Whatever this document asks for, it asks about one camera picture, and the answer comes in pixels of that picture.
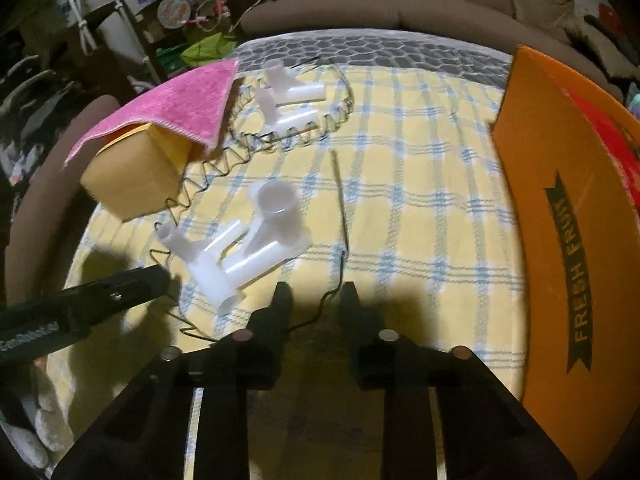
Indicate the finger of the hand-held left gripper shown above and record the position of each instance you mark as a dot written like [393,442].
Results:
[125,287]

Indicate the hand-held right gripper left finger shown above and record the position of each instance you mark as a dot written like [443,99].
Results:
[283,302]

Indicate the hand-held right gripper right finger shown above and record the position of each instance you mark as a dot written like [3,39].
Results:
[350,304]

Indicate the white plastic pipe fitting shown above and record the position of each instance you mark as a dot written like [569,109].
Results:
[277,225]
[289,86]
[286,116]
[210,267]

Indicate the orange cardboard box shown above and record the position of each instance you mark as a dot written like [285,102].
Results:
[560,170]

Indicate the person's left hand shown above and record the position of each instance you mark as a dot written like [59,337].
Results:
[35,420]

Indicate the yellow cardboard box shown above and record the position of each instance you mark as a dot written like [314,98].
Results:
[132,180]

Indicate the brown upholstered seat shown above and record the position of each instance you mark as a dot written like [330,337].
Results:
[45,200]

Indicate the yellow plaid tablecloth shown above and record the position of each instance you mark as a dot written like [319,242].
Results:
[410,185]

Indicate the pink cloth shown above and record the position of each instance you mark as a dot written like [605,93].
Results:
[175,105]

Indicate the green plastic bag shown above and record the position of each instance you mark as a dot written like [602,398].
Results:
[207,47]

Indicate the grey patterned cloth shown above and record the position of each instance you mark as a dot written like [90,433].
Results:
[380,47]

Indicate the white metal rack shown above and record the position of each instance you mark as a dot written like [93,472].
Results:
[100,10]

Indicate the round printed tin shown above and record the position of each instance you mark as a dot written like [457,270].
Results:
[174,10]

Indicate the beige sofa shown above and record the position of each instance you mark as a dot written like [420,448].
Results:
[400,5]

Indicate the red flat box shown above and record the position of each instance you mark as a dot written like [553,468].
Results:
[607,12]

